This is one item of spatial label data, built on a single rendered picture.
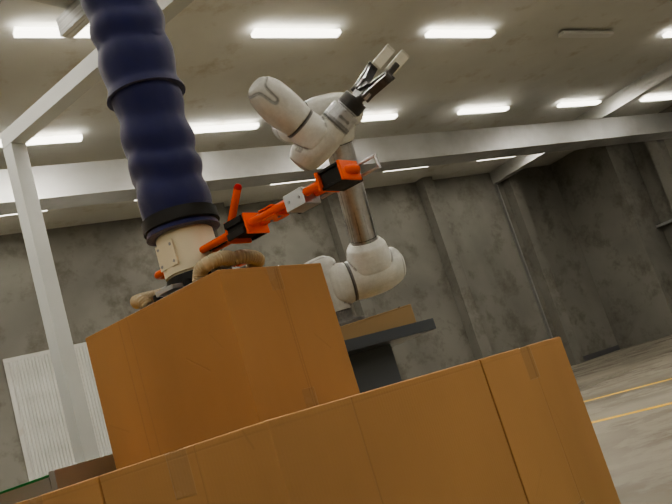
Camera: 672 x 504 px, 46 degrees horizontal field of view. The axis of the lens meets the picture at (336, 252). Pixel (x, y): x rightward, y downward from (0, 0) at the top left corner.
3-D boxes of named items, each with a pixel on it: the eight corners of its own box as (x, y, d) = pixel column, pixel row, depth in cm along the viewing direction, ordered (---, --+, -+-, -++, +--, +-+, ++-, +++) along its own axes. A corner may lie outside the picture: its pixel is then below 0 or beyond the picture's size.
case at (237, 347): (117, 475, 221) (84, 338, 228) (221, 443, 252) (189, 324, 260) (262, 429, 186) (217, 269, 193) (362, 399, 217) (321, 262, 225)
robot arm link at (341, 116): (349, 138, 220) (363, 121, 220) (325, 117, 217) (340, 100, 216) (342, 131, 229) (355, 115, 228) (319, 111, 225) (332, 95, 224)
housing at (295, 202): (286, 213, 201) (281, 196, 202) (303, 213, 206) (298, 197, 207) (305, 202, 197) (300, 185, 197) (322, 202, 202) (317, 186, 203)
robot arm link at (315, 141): (350, 139, 219) (315, 108, 215) (314, 181, 221) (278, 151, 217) (344, 133, 230) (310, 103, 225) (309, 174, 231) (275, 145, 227)
